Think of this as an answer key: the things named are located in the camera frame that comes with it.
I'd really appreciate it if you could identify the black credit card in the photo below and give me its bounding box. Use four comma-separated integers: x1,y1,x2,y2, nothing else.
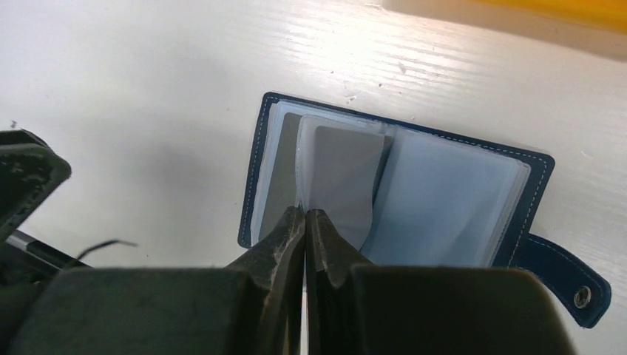
307,126,385,249
259,112,301,240

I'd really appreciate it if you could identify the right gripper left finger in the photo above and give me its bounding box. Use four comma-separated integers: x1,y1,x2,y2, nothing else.
7,206,305,354

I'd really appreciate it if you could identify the orange three-compartment bin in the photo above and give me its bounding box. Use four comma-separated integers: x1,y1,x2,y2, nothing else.
482,0,626,35

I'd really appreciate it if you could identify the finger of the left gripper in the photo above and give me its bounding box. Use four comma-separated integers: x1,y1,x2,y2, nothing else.
1,129,72,240

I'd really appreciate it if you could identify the blue leather card holder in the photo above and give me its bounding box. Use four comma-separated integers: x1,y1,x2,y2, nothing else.
237,92,611,328

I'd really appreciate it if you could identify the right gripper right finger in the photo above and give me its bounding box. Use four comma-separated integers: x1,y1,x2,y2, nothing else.
305,209,575,354

